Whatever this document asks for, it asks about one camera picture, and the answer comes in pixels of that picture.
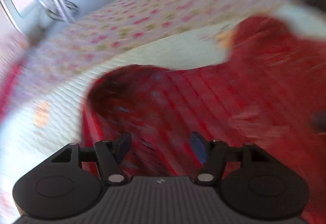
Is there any red plaid cloth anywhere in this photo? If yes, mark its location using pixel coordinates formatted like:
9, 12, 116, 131
82, 16, 325, 223

